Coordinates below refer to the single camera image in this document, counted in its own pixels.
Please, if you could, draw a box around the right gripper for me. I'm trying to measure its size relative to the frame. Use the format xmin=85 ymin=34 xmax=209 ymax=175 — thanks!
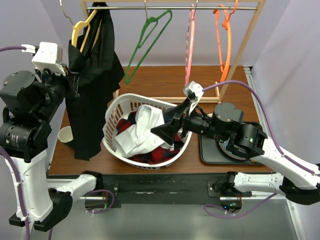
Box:
xmin=150 ymin=96 xmax=227 ymax=145

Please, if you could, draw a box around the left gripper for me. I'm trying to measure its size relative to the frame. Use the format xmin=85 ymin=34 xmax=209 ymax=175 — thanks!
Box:
xmin=33 ymin=61 xmax=80 ymax=123

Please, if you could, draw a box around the black garment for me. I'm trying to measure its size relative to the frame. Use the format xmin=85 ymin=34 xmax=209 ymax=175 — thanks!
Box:
xmin=65 ymin=10 xmax=125 ymax=161

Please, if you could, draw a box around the red plaid pleated skirt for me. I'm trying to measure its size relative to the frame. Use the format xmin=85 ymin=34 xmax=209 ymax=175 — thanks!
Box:
xmin=113 ymin=111 xmax=184 ymax=165

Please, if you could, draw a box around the white cloth garment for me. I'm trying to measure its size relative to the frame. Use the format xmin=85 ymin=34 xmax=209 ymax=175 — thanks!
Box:
xmin=114 ymin=104 xmax=176 ymax=159

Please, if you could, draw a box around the yellow hanger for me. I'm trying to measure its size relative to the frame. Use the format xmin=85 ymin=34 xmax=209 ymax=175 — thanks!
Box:
xmin=71 ymin=9 xmax=102 ymax=54

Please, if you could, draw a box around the green velvet hanger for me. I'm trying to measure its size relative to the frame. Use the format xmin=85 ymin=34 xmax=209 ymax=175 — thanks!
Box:
xmin=124 ymin=8 xmax=173 ymax=85

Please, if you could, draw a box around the pink wavy hanger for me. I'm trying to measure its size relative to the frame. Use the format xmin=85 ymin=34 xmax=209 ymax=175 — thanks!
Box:
xmin=184 ymin=8 xmax=196 ymax=87

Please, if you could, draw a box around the orange hanger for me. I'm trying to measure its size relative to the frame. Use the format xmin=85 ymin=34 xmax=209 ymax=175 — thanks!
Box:
xmin=212 ymin=0 xmax=239 ymax=82

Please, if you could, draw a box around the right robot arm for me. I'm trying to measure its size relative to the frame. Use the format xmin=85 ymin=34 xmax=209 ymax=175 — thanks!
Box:
xmin=150 ymin=99 xmax=320 ymax=205

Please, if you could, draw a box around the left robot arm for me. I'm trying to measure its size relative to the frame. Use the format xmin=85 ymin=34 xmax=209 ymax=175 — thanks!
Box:
xmin=0 ymin=69 xmax=104 ymax=232

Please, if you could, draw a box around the black tray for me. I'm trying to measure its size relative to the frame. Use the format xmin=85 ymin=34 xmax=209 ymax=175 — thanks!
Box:
xmin=199 ymin=121 xmax=268 ymax=166

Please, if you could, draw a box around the white plastic laundry basket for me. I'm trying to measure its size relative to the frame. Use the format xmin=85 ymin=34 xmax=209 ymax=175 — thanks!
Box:
xmin=102 ymin=93 xmax=192 ymax=170

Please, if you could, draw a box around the blue ceramic plate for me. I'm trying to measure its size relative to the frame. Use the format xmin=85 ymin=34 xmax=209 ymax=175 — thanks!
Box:
xmin=218 ymin=140 xmax=246 ymax=161

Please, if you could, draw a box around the wooden clothes rack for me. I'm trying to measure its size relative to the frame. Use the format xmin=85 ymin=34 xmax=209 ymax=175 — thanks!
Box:
xmin=80 ymin=0 xmax=265 ymax=104

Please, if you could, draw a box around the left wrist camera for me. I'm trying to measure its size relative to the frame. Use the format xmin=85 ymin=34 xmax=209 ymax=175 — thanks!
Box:
xmin=21 ymin=41 xmax=66 ymax=76

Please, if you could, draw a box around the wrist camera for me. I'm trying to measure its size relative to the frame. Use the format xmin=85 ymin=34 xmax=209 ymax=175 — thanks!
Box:
xmin=21 ymin=41 xmax=66 ymax=76
xmin=183 ymin=81 xmax=204 ymax=114

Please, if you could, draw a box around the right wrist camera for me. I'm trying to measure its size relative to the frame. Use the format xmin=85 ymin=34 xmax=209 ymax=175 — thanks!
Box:
xmin=183 ymin=81 xmax=204 ymax=114

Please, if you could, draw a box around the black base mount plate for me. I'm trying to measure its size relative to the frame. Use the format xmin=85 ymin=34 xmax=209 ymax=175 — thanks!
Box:
xmin=84 ymin=173 xmax=253 ymax=210

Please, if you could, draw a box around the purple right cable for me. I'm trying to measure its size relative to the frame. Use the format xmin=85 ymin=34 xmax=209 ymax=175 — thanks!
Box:
xmin=201 ymin=80 xmax=320 ymax=220

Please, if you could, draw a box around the purple cable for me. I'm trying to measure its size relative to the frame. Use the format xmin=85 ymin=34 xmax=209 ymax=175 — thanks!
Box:
xmin=201 ymin=80 xmax=320 ymax=220
xmin=0 ymin=46 xmax=35 ymax=240

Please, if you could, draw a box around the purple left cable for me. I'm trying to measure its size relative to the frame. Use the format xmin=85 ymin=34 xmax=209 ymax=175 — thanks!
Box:
xmin=0 ymin=46 xmax=35 ymax=240

